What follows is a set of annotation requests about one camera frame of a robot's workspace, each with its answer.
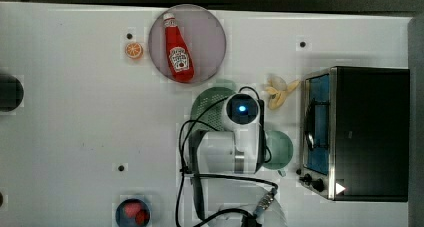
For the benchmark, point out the grey round plate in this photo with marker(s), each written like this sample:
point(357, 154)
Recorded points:
point(203, 34)

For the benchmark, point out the pink toy fruit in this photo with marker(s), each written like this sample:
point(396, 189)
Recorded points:
point(131, 209)

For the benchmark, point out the black frying pan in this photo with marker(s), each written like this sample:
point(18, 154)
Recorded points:
point(11, 93)

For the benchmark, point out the green mug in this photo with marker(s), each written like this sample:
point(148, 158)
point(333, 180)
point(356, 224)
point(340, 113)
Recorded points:
point(279, 151)

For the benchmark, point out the silver black toaster oven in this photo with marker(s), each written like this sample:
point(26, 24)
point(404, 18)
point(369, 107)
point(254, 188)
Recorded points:
point(355, 134)

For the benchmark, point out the orange slice toy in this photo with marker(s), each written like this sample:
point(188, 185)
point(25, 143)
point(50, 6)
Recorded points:
point(134, 50)

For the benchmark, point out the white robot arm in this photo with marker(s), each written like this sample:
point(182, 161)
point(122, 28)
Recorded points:
point(226, 147)

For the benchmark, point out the red toy fruit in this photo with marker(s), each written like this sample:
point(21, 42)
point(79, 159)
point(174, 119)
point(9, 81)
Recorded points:
point(142, 217)

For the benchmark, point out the green plastic strainer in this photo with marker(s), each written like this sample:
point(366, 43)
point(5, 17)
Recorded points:
point(207, 107)

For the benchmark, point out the red ketchup bottle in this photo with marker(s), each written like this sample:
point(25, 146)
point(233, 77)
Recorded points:
point(178, 56)

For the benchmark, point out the peeled banana toy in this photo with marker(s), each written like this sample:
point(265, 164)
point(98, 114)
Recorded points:
point(278, 91)

